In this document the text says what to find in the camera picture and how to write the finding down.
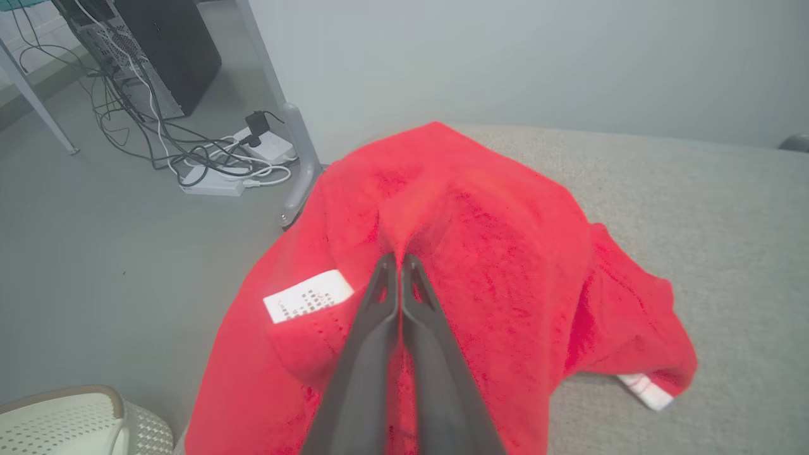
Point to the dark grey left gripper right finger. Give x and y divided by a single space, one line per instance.
442 392

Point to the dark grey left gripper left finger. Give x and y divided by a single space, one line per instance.
360 379

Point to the white perforated laundry basket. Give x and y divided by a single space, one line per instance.
57 423

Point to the black power adapter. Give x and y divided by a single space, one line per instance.
258 126

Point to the white power strip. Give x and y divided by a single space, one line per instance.
215 184
273 146

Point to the desk with grey leg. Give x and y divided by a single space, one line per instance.
38 101

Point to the black computer tower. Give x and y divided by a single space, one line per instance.
170 50

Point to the grey table leg frame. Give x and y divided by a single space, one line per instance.
303 158

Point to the red Bulls jersey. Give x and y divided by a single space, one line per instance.
505 253

